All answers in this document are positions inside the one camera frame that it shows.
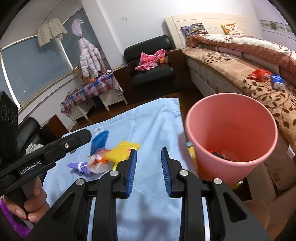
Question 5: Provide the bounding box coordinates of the clear plastic bag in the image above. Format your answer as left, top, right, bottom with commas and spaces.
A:
87, 149, 114, 174

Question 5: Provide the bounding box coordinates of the purple cloth bundle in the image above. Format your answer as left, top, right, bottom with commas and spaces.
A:
67, 162, 91, 176

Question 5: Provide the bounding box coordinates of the blue foam net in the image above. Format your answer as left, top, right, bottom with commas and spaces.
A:
90, 131, 109, 155

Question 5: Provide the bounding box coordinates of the black foam net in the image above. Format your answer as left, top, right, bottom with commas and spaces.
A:
209, 151, 229, 160

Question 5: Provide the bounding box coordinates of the pink plastic trash bucket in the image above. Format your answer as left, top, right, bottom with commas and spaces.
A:
185, 93, 278, 186

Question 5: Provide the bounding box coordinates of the person's left hand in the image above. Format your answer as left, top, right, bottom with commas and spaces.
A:
3, 177, 50, 223

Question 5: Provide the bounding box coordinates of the light blue table cloth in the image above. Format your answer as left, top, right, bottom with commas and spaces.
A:
43, 97, 211, 241

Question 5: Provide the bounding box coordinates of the black leather armchair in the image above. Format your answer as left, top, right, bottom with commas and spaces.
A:
114, 35, 178, 104

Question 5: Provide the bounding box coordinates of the plaid cloth covered table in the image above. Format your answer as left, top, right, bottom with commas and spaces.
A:
60, 71, 126, 121

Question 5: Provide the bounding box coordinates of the bed with brown blanket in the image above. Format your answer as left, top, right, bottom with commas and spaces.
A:
182, 48, 295, 190

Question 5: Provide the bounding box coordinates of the pink clothing on armchair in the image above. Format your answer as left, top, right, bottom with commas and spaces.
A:
135, 49, 166, 71

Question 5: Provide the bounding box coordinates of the hanging floral puffer jacket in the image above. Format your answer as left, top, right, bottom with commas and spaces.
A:
78, 37, 106, 78

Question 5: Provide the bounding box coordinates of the red plastic wrapper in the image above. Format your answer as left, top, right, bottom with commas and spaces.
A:
249, 69, 271, 82

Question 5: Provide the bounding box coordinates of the blue tissue pack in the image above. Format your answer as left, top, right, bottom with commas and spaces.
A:
270, 74, 285, 90

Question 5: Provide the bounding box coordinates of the blue patterned pillow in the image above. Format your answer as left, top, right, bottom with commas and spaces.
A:
181, 23, 208, 39

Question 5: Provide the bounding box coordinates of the hanging beige sweater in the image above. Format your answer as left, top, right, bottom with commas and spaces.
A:
37, 18, 68, 47

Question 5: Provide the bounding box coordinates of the white bed headboard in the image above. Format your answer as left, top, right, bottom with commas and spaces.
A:
164, 13, 252, 49

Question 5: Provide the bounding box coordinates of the yellow red patterned pillow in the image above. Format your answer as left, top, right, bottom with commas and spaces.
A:
221, 23, 245, 36

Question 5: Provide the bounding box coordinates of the hanging purple hat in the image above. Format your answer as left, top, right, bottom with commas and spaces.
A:
71, 18, 84, 37

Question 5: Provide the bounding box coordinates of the red polka dot quilt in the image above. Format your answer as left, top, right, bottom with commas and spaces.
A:
189, 34, 295, 80

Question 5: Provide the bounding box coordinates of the lilac wardrobe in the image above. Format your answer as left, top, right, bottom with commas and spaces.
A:
251, 0, 296, 51

